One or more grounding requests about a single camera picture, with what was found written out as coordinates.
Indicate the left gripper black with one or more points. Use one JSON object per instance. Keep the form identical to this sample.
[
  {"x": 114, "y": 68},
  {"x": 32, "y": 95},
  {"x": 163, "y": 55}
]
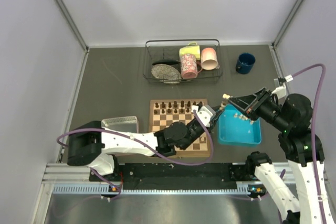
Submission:
[{"x": 209, "y": 128}]

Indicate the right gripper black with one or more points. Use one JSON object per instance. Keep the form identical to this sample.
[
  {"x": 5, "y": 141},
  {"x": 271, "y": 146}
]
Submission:
[{"x": 250, "y": 103}]

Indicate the light chess piece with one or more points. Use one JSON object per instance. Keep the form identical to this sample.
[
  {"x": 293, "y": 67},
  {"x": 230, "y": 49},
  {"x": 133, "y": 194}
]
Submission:
[{"x": 225, "y": 96}]

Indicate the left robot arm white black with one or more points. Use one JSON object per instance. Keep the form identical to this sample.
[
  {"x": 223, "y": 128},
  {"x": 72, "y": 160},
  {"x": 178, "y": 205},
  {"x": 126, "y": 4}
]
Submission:
[{"x": 94, "y": 146}]

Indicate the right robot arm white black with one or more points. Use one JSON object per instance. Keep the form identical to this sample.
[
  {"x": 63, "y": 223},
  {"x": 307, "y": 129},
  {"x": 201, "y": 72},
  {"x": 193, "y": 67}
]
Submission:
[{"x": 303, "y": 151}]

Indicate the wooden chess board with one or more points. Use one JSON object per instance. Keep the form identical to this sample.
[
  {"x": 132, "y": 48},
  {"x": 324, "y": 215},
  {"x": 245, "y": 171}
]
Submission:
[{"x": 169, "y": 125}]

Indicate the blue plastic tray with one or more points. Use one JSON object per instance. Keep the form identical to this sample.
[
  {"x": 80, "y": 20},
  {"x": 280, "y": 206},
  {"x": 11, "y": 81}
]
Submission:
[{"x": 236, "y": 130}]

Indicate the dark blue mug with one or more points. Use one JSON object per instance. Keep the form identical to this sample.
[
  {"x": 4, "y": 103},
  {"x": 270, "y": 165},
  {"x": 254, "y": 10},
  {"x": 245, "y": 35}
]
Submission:
[{"x": 245, "y": 62}]

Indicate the pink patterned mug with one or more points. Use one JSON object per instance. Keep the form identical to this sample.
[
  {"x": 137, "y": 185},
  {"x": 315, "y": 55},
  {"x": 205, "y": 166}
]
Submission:
[{"x": 190, "y": 67}]

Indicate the speckled ceramic plate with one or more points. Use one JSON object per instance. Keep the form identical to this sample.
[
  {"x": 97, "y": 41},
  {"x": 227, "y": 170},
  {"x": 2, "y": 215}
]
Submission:
[{"x": 166, "y": 74}]

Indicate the metal tray pink rim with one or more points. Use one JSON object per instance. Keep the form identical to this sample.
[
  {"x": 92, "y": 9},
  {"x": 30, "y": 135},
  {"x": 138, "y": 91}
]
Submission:
[{"x": 122, "y": 124}]

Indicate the pink white mug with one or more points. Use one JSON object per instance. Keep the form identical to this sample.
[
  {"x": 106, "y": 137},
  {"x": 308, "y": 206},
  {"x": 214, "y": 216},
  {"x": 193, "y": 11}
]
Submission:
[{"x": 209, "y": 59}]

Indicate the yellow mug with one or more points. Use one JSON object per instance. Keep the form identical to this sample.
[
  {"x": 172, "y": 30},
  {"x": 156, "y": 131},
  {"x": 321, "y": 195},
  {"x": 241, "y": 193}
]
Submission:
[{"x": 192, "y": 48}]

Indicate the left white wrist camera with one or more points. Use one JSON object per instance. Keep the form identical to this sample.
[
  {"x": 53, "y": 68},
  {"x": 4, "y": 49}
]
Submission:
[{"x": 204, "y": 113}]

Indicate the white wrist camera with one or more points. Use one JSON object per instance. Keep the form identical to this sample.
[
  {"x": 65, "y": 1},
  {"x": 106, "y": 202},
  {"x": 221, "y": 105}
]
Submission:
[
  {"x": 281, "y": 90},
  {"x": 204, "y": 113}
]

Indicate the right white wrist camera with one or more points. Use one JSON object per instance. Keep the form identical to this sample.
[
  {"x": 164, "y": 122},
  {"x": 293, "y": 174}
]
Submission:
[{"x": 281, "y": 90}]

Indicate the black wire dish rack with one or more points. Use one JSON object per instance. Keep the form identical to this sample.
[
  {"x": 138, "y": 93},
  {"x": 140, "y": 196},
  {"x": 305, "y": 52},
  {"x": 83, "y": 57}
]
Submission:
[{"x": 167, "y": 52}]

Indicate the aluminium front rail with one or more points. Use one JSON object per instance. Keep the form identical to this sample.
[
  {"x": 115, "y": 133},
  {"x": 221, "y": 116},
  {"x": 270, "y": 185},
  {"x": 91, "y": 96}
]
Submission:
[{"x": 66, "y": 180}]

